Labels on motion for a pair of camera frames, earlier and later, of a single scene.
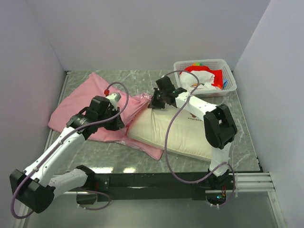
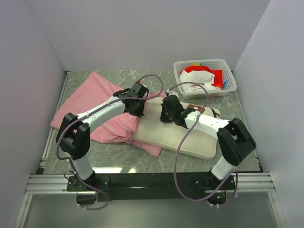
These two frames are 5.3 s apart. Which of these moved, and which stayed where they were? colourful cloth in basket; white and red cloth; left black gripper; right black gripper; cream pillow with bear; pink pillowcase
Moved: pink pillowcase; right black gripper; left black gripper
Stayed: colourful cloth in basket; cream pillow with bear; white and red cloth
